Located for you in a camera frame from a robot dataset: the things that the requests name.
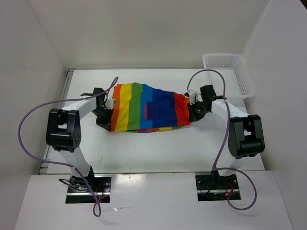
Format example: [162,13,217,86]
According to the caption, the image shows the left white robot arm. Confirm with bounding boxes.
[46,88,117,192]

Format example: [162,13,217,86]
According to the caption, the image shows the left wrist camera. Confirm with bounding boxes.
[105,98,117,110]

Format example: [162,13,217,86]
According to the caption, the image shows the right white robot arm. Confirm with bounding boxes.
[184,85,265,188]

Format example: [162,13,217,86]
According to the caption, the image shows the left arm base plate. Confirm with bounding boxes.
[59,174,112,204]

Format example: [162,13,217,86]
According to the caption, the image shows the purple cable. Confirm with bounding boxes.
[18,76,119,218]
[187,69,257,211]

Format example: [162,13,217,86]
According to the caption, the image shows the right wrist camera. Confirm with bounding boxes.
[184,90,198,105]

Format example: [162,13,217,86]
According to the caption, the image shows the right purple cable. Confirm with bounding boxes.
[187,69,257,211]

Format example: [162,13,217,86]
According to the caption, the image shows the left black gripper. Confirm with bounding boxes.
[91,107,113,131]

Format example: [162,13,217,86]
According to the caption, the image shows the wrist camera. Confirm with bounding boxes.
[184,90,198,105]
[105,98,117,110]

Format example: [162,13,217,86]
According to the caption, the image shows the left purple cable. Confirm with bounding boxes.
[18,76,119,218]

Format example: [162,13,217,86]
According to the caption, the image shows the rainbow striped shorts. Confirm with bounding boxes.
[110,83,191,133]

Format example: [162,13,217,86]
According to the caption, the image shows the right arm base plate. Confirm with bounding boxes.
[195,172,241,202]

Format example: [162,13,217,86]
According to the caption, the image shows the white plastic basket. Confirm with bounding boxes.
[202,53,256,101]

